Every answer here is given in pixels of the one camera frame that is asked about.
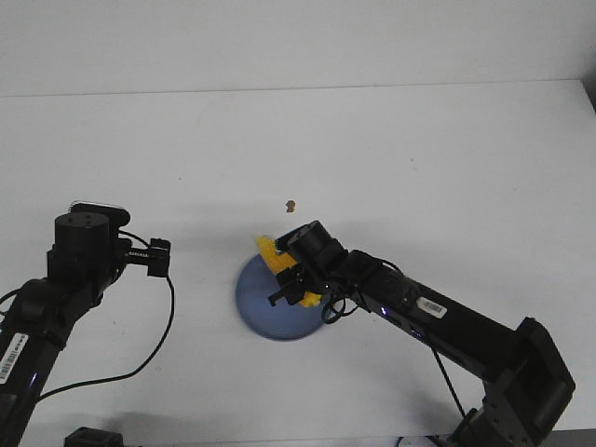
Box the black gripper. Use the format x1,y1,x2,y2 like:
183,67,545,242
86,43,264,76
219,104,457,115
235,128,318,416
267,236,332,306
117,230,171,278

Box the yellow toy corn cob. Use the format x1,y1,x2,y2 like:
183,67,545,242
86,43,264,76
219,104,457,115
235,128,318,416
255,236,322,308

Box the blue round plate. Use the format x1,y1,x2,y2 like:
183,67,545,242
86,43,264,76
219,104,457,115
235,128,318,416
235,255,329,341

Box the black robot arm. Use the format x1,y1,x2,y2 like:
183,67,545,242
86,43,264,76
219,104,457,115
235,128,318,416
1,202,171,446
256,221,576,446

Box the white object at table edge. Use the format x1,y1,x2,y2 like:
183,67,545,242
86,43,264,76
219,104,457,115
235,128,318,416
393,435,442,447

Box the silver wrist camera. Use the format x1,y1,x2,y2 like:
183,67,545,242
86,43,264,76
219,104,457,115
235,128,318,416
69,200,130,227

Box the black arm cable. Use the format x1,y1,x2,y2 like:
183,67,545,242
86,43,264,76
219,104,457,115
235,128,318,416
319,260,467,420
0,230,176,401

